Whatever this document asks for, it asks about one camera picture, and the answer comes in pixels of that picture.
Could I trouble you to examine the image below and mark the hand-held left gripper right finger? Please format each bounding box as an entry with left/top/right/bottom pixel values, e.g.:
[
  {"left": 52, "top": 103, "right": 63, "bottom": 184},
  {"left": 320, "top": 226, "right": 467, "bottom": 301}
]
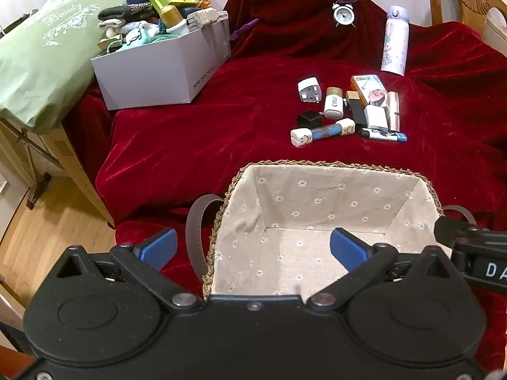
[{"left": 307, "top": 227, "right": 456, "bottom": 311}]

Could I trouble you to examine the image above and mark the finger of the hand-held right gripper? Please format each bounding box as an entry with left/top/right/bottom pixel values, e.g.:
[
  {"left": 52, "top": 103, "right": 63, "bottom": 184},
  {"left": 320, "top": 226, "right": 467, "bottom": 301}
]
[{"left": 433, "top": 217, "right": 482, "bottom": 252}]

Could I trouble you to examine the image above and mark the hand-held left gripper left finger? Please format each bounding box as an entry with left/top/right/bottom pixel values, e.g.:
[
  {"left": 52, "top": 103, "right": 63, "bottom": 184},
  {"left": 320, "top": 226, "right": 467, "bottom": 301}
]
[{"left": 55, "top": 227, "right": 202, "bottom": 311}]

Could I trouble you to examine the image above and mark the woven basket with floral lining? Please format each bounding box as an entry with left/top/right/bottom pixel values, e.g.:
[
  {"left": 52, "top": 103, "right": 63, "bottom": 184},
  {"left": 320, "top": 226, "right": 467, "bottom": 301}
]
[{"left": 186, "top": 161, "right": 478, "bottom": 299}]

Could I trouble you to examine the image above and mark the black printed lighter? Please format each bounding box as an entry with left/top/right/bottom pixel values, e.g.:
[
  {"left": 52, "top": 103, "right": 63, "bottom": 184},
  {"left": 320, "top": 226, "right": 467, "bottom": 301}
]
[{"left": 358, "top": 127, "right": 408, "bottom": 143}]

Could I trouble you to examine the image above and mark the silver metal lighter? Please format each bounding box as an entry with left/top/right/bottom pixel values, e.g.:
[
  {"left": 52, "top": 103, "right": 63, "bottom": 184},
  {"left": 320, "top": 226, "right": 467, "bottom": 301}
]
[{"left": 387, "top": 91, "right": 401, "bottom": 132}]

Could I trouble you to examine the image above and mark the small white box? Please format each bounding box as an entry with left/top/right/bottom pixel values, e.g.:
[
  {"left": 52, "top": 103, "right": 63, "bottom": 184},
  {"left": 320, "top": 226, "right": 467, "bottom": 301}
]
[{"left": 363, "top": 105, "right": 389, "bottom": 130}]

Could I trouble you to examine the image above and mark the white tube with gold cap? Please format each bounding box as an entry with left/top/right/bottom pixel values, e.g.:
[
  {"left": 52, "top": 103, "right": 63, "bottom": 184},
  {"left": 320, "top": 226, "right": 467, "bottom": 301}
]
[{"left": 324, "top": 87, "right": 343, "bottom": 118}]

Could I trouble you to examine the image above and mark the white smiley face stick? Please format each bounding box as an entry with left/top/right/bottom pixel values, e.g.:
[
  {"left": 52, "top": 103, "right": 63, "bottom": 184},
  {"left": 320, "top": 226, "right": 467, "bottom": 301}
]
[{"left": 290, "top": 118, "right": 356, "bottom": 149}]

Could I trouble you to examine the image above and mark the red velvet cloth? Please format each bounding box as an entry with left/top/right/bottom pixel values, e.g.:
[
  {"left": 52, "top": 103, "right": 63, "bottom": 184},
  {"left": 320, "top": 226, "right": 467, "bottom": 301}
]
[{"left": 63, "top": 0, "right": 507, "bottom": 373}]

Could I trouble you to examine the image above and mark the black charger cube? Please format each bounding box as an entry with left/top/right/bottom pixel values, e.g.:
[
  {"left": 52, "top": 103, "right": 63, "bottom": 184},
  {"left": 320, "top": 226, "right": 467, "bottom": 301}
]
[{"left": 297, "top": 111, "right": 324, "bottom": 128}]

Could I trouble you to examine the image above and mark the black and gold lipstick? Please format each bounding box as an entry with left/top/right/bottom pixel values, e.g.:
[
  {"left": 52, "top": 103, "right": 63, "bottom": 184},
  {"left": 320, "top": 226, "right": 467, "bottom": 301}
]
[{"left": 346, "top": 91, "right": 367, "bottom": 125}]

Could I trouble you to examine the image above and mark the white plug adapter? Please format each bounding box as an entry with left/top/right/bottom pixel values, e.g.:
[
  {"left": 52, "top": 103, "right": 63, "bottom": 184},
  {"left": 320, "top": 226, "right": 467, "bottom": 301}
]
[{"left": 297, "top": 77, "right": 325, "bottom": 104}]

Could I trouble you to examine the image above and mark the orange plastic case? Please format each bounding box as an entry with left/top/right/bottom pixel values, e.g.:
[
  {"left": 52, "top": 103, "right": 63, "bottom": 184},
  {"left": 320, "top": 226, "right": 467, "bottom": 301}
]
[{"left": 350, "top": 74, "right": 389, "bottom": 107}]

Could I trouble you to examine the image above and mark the grey cardboard box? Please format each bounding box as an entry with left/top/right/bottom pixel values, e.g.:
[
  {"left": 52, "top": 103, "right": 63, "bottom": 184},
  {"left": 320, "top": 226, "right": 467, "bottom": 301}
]
[{"left": 91, "top": 8, "right": 232, "bottom": 111}]

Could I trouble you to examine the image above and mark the white printed thermos bottle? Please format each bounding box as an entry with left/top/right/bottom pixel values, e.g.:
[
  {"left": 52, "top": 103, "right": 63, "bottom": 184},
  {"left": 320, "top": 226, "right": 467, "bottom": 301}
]
[{"left": 381, "top": 6, "right": 408, "bottom": 77}]

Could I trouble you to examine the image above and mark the light blue pouch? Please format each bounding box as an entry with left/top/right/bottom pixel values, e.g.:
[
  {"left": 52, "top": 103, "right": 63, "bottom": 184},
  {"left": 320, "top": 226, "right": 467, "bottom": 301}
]
[{"left": 119, "top": 28, "right": 153, "bottom": 50}]

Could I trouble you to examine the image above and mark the green printed bag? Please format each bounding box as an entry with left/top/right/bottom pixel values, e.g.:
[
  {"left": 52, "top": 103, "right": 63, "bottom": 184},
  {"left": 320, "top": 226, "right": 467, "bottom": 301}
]
[{"left": 0, "top": 0, "right": 123, "bottom": 135}]

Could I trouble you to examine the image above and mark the gold capped bottle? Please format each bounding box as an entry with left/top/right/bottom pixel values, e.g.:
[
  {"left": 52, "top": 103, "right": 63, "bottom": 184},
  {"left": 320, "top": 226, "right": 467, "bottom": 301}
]
[{"left": 160, "top": 5, "right": 189, "bottom": 34}]

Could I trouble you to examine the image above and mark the white alarm clock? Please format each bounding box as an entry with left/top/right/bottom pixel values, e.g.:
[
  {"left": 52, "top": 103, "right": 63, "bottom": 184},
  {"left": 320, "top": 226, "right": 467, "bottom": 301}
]
[{"left": 332, "top": 2, "right": 356, "bottom": 28}]

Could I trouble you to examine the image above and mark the white power adapter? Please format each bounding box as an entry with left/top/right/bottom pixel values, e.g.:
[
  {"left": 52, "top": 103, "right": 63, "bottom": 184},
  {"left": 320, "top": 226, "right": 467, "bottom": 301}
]
[{"left": 186, "top": 8, "right": 229, "bottom": 31}]

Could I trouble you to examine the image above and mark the grey knit cloth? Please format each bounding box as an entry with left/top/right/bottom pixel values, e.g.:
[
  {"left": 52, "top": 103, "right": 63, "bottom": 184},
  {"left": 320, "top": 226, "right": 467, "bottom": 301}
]
[{"left": 98, "top": 2, "right": 159, "bottom": 20}]

